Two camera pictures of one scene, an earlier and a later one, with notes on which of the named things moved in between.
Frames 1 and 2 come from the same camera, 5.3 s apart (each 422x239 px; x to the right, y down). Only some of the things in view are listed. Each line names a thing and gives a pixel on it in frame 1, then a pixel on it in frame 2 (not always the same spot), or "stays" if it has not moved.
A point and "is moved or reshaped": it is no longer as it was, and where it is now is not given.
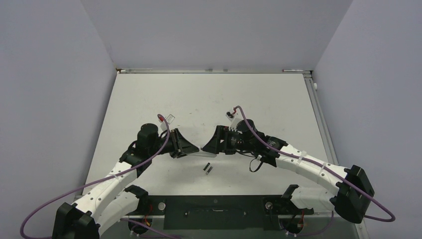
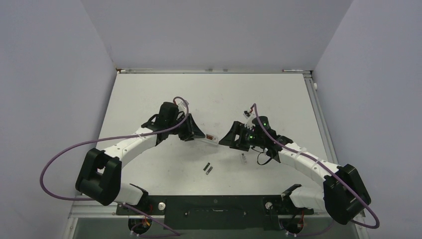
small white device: x=233 y=117 to x=249 y=116
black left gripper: x=180 y=147 to x=191 y=132
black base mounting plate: x=218 y=212 stays
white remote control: x=203 y=153 is moved or reshaped
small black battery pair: x=209 y=170 stays
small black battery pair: x=208 y=164 stays
